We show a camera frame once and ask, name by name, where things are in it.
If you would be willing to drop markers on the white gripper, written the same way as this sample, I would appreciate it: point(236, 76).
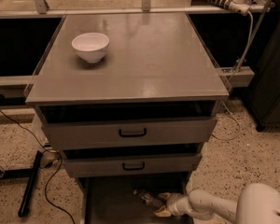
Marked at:
point(174, 203)

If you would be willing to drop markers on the clear plastic water bottle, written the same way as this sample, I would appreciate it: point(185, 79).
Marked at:
point(148, 199)

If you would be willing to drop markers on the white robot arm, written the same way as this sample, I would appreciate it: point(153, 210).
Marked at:
point(257, 204)

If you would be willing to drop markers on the grey bottom drawer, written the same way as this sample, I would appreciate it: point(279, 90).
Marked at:
point(110, 199)

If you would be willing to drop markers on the grey drawer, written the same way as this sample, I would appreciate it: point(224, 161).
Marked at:
point(95, 126)
point(110, 199)
point(108, 161)

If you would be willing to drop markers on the grey middle drawer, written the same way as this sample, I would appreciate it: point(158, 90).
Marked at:
point(108, 161)

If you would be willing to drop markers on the grey drawer cabinet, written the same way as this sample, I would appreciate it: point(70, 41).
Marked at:
point(151, 58)

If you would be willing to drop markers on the grey top drawer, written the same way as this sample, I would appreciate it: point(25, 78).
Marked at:
point(95, 126)

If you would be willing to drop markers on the black metal floor bar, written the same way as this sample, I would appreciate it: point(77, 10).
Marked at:
point(30, 174)

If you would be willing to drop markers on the dark cabinet at right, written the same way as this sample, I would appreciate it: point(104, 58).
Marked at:
point(262, 97)

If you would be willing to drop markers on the white ceramic bowl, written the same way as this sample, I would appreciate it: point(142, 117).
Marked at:
point(91, 47)

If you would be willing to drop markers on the white power strip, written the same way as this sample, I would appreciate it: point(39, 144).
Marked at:
point(237, 6)

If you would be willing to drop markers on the black middle drawer handle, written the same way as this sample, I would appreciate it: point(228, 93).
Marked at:
point(133, 166)

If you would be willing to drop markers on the black drawer handle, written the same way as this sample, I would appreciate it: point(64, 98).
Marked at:
point(133, 166)
point(132, 133)

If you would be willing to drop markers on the black top drawer handle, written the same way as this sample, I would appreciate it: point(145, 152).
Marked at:
point(132, 133)

